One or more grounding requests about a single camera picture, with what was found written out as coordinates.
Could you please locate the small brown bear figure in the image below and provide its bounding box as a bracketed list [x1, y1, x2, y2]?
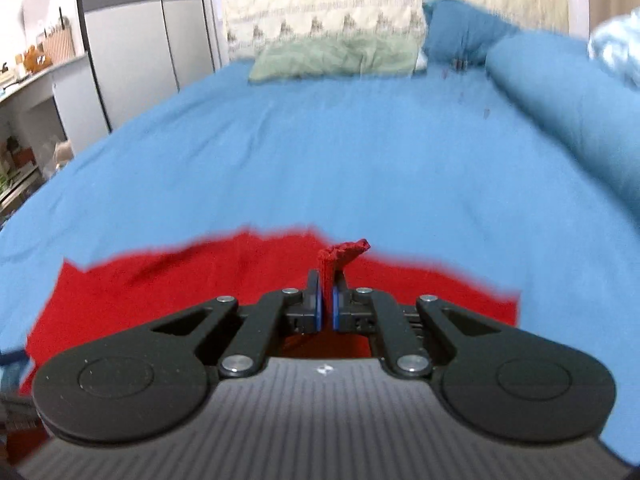
[23, 46, 53, 74]

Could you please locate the white grey wardrobe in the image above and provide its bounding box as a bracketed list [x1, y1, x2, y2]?
[77, 0, 222, 129]

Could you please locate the white shelf desk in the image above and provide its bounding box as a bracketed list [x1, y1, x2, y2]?
[0, 52, 112, 226]

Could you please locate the blue bed sheet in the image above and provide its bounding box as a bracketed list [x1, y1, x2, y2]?
[1, 63, 639, 462]

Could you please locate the green pillow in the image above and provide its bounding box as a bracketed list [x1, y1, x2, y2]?
[248, 34, 428, 84]

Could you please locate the red knit sweater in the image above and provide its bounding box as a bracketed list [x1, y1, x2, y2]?
[17, 229, 520, 396]

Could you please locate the blue pillow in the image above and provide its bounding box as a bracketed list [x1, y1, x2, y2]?
[422, 0, 520, 68]

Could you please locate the rolled blue duvet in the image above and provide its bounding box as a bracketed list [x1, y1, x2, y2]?
[485, 32, 639, 217]

